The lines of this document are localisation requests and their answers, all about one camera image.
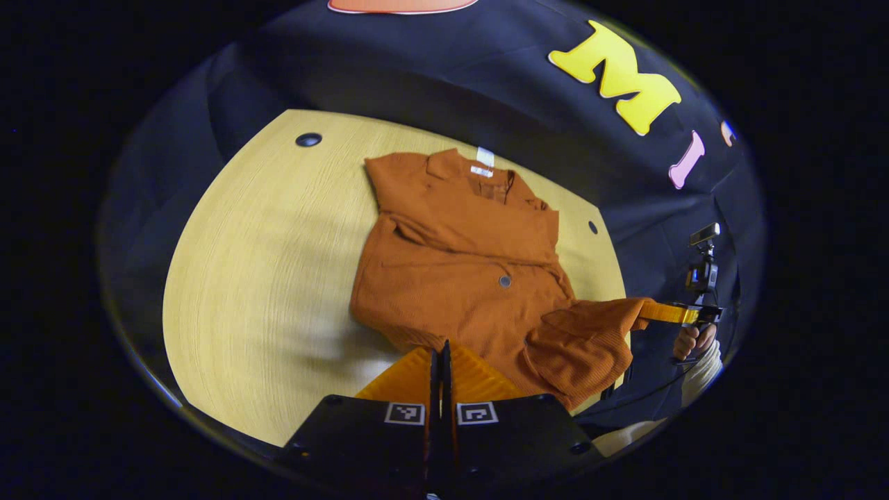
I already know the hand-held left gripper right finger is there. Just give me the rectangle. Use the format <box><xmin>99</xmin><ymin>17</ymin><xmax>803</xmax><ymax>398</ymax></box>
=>
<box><xmin>441</xmin><ymin>339</ymin><xmax>604</xmax><ymax>496</ymax></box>

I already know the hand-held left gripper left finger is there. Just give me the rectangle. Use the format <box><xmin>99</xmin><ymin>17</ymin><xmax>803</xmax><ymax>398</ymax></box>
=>
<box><xmin>278</xmin><ymin>346</ymin><xmax>440</xmax><ymax>497</ymax></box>

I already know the orange button jacket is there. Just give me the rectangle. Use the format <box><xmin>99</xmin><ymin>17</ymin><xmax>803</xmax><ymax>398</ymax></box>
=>
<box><xmin>349</xmin><ymin>148</ymin><xmax>657</xmax><ymax>412</ymax></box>

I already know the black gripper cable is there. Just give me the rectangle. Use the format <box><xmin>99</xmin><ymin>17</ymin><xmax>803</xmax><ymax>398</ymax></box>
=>
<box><xmin>601</xmin><ymin>367</ymin><xmax>688</xmax><ymax>417</ymax></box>

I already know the black backdrop cloth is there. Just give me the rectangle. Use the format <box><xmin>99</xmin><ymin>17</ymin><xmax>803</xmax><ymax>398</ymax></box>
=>
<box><xmin>97</xmin><ymin>0</ymin><xmax>765</xmax><ymax>431</ymax></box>

